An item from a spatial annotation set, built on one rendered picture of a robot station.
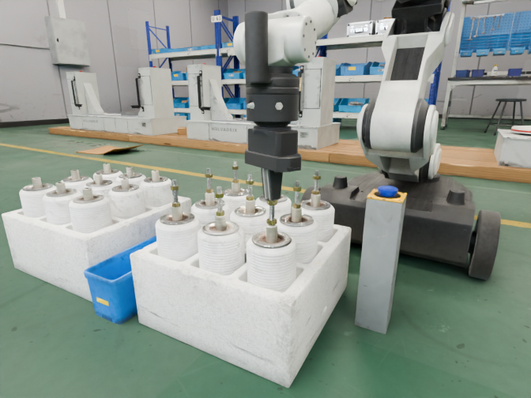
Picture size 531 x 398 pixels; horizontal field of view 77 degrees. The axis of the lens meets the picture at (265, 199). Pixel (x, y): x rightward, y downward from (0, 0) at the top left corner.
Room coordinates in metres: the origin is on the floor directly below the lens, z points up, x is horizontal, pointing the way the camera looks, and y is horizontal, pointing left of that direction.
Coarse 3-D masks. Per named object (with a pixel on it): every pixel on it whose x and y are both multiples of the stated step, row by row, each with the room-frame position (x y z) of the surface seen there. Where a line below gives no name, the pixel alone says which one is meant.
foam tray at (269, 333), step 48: (336, 240) 0.73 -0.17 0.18; (144, 288) 0.64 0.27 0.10; (192, 288) 0.58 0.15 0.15; (240, 288) 0.53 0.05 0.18; (288, 288) 0.53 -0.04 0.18; (336, 288) 0.72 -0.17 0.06; (192, 336) 0.58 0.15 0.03; (240, 336) 0.52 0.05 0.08; (288, 336) 0.48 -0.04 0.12; (288, 384) 0.48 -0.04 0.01
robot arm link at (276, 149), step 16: (256, 96) 0.54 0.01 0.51; (272, 96) 0.54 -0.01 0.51; (288, 96) 0.54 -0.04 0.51; (256, 112) 0.54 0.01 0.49; (272, 112) 0.54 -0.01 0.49; (288, 112) 0.54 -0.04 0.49; (256, 128) 0.56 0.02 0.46; (272, 128) 0.55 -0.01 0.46; (288, 128) 0.56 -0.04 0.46; (256, 144) 0.57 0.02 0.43; (272, 144) 0.54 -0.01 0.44; (288, 144) 0.55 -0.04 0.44; (256, 160) 0.57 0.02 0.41; (272, 160) 0.54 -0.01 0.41; (288, 160) 0.53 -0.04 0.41
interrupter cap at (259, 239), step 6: (258, 234) 0.60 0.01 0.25; (264, 234) 0.60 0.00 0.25; (282, 234) 0.60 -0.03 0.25; (252, 240) 0.57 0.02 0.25; (258, 240) 0.57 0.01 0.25; (264, 240) 0.58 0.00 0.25; (282, 240) 0.57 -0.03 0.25; (288, 240) 0.57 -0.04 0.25; (264, 246) 0.54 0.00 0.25; (270, 246) 0.54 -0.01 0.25; (276, 246) 0.54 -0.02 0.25; (282, 246) 0.55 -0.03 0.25
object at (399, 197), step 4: (372, 192) 0.69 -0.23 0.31; (376, 192) 0.68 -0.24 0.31; (400, 192) 0.69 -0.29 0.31; (368, 196) 0.66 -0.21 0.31; (372, 196) 0.66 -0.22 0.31; (376, 196) 0.66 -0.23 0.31; (380, 196) 0.66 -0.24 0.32; (396, 196) 0.66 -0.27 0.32; (400, 196) 0.66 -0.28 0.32; (404, 196) 0.66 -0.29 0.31; (384, 200) 0.64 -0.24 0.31; (388, 200) 0.63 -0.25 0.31; (392, 200) 0.63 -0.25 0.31; (396, 200) 0.63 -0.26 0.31; (400, 200) 0.63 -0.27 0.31
